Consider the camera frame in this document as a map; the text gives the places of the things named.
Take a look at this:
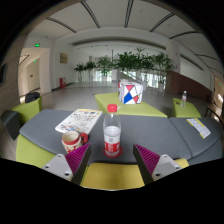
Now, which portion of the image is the green armchair left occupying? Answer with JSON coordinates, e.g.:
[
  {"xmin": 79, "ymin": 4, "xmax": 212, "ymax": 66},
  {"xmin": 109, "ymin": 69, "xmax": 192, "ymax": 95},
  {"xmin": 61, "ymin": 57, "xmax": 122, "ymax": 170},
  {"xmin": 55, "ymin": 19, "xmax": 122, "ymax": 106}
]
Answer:
[{"xmin": 12, "ymin": 98, "xmax": 42, "ymax": 124}]

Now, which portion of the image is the green yellow ottoman left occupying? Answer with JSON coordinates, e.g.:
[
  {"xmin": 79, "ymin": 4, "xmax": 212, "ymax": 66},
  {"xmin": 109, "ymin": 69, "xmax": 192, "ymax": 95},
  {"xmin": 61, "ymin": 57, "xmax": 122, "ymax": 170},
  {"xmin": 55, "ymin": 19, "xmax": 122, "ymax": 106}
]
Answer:
[{"xmin": 95, "ymin": 93, "xmax": 167, "ymax": 118}]

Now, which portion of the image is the water bottle red cap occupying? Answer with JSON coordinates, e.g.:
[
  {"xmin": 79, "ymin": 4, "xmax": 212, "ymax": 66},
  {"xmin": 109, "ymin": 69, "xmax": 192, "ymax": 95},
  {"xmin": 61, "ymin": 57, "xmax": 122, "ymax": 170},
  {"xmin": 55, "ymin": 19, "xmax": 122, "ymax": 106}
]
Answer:
[{"xmin": 103, "ymin": 104, "xmax": 121, "ymax": 158}]

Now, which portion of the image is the red white mug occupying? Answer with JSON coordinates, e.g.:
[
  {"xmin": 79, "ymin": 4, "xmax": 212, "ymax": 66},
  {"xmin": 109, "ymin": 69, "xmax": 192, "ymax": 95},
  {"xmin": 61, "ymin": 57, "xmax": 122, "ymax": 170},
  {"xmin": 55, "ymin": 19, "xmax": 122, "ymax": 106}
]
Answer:
[{"xmin": 62, "ymin": 131, "xmax": 88, "ymax": 153}]

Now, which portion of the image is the long wooden bench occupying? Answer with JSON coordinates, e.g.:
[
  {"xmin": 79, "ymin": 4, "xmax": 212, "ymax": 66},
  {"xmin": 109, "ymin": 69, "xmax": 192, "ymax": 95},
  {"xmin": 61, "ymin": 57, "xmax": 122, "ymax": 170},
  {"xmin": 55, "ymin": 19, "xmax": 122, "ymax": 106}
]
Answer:
[{"xmin": 205, "ymin": 104, "xmax": 224, "ymax": 125}]

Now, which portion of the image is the far small water bottle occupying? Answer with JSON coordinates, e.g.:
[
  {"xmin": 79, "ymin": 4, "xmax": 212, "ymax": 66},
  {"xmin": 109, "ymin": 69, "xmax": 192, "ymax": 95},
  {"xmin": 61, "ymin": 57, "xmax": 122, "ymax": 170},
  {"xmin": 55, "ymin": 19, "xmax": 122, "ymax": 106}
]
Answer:
[{"xmin": 181, "ymin": 91, "xmax": 187, "ymax": 107}]

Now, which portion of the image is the potted plants row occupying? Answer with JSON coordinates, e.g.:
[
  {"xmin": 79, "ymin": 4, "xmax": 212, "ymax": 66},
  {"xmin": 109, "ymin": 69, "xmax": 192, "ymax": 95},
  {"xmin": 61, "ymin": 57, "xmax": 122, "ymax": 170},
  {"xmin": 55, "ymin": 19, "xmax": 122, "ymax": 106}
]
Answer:
[{"xmin": 74, "ymin": 48, "xmax": 174, "ymax": 88}]

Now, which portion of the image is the black bag on chair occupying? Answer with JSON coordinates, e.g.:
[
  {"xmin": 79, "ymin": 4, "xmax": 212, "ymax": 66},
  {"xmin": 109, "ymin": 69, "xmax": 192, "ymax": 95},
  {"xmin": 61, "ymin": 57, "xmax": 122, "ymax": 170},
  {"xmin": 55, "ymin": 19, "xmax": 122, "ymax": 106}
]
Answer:
[{"xmin": 25, "ymin": 92, "xmax": 40, "ymax": 103}]

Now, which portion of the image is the geometric patterned box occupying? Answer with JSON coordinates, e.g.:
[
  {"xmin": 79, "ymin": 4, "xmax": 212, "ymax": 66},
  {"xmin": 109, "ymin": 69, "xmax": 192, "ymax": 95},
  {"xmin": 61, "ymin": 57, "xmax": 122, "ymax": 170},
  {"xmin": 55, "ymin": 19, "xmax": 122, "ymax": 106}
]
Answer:
[{"xmin": 118, "ymin": 82, "xmax": 143, "ymax": 105}]

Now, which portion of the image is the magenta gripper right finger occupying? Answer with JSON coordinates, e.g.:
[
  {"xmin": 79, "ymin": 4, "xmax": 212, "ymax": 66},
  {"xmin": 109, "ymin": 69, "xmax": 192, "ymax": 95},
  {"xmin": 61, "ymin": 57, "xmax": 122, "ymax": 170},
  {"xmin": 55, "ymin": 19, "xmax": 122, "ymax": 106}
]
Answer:
[{"xmin": 133, "ymin": 144, "xmax": 182, "ymax": 185}]

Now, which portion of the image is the grey sofa seat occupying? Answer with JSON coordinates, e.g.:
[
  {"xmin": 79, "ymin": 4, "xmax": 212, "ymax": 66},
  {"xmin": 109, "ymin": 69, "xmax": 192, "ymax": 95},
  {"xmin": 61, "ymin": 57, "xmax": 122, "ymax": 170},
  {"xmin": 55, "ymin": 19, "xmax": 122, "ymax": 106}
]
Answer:
[{"xmin": 16, "ymin": 109, "xmax": 223, "ymax": 167}]

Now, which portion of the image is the green ottoman right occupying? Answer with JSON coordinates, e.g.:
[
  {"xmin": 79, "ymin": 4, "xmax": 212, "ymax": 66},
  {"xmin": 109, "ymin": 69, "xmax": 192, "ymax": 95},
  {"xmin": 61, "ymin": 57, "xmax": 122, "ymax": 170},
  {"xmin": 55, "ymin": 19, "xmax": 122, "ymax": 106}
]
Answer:
[{"xmin": 173, "ymin": 98, "xmax": 201, "ymax": 118}]

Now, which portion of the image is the colourful magazine near mug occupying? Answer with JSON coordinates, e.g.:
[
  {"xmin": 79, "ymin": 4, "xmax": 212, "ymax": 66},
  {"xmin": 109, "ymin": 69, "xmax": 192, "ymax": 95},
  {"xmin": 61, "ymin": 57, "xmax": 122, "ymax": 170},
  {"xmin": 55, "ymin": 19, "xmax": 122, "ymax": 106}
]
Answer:
[{"xmin": 55, "ymin": 109, "xmax": 103, "ymax": 134}]

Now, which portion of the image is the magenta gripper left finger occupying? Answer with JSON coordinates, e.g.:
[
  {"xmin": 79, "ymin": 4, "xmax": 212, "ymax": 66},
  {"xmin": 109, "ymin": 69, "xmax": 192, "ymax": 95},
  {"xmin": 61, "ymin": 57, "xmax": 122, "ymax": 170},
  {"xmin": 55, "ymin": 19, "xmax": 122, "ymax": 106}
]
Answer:
[{"xmin": 42, "ymin": 143, "xmax": 91, "ymax": 185}]

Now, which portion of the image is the red fire extinguisher box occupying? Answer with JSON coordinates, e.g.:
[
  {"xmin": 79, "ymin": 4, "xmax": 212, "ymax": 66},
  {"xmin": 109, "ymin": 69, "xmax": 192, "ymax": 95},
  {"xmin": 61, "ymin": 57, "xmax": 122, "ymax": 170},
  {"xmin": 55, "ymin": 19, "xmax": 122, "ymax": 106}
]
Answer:
[{"xmin": 59, "ymin": 77, "xmax": 66, "ymax": 88}]

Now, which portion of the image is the yellow white booklet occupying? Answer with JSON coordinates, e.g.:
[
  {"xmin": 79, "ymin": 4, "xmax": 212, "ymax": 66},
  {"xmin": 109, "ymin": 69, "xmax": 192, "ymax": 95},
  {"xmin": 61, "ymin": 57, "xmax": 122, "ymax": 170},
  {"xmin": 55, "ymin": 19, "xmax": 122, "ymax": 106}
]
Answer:
[{"xmin": 187, "ymin": 118, "xmax": 211, "ymax": 139}]

